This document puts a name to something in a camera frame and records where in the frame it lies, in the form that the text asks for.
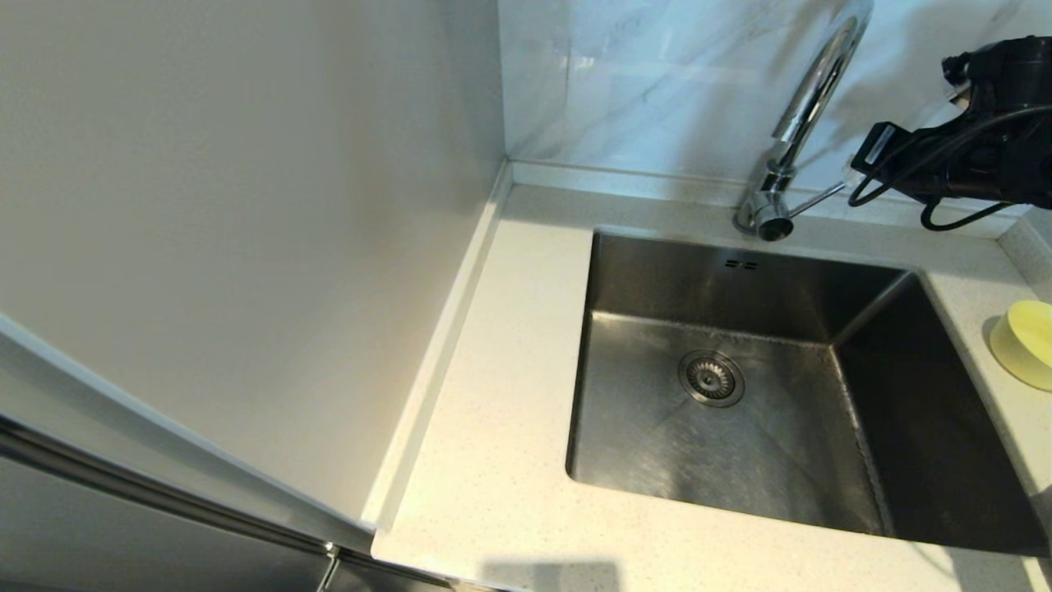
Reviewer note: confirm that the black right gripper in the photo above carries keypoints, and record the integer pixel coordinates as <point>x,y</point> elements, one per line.
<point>912,164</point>

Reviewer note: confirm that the chrome gooseneck faucet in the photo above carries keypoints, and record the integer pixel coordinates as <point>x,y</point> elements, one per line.
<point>809,99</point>

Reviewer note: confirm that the yellow plastic cup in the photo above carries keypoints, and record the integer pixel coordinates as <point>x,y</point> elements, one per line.
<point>1027,345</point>

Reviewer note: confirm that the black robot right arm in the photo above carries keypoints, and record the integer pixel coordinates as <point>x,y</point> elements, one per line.
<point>1011,107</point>

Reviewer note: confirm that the stainless steel sink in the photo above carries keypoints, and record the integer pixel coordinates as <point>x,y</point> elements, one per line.
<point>740,460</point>

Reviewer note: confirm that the round metal drain strainer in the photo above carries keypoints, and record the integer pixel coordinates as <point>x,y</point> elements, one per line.
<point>711,378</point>

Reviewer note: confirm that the white refrigerator side panel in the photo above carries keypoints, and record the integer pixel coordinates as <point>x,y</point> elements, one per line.
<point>246,205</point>

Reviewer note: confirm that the stainless steel under-counter cabinet front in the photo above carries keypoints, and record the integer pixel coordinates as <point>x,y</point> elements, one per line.
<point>386,575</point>

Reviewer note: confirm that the large stainless steel refrigerator door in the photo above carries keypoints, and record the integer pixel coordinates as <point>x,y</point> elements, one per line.
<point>123,534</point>

